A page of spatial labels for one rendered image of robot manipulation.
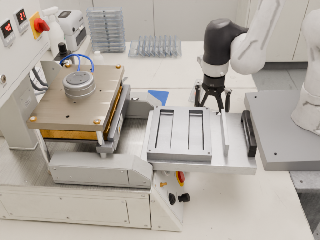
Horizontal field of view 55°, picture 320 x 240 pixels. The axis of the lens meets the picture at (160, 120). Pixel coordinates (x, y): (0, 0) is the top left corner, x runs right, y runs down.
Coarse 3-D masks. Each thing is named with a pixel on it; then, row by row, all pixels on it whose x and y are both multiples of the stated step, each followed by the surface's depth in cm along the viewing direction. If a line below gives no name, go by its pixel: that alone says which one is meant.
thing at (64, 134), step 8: (120, 88) 90; (112, 112) 81; (48, 136) 77; (56, 136) 77; (64, 136) 77; (72, 136) 76; (80, 136) 76; (88, 136) 76; (96, 136) 76; (104, 136) 75
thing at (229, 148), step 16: (224, 112) 87; (224, 128) 82; (240, 128) 88; (144, 144) 84; (224, 144) 79; (240, 144) 83; (160, 160) 79; (176, 160) 79; (224, 160) 79; (240, 160) 78
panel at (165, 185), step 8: (160, 176) 84; (168, 176) 89; (176, 176) 95; (184, 176) 102; (160, 184) 82; (168, 184) 88; (176, 184) 93; (160, 192) 81; (168, 192) 86; (176, 192) 91; (168, 200) 84; (176, 200) 90; (176, 208) 88; (176, 216) 86
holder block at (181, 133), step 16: (160, 112) 93; (176, 112) 90; (192, 112) 92; (208, 112) 90; (160, 128) 87; (176, 128) 85; (192, 128) 87; (208, 128) 85; (160, 144) 82; (176, 144) 80; (192, 144) 82; (208, 144) 80; (192, 160) 78; (208, 160) 78
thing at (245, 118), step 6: (246, 114) 87; (246, 120) 85; (246, 126) 83; (252, 126) 83; (246, 132) 82; (252, 132) 81; (246, 138) 81; (252, 138) 79; (252, 144) 77; (252, 150) 78; (252, 156) 79
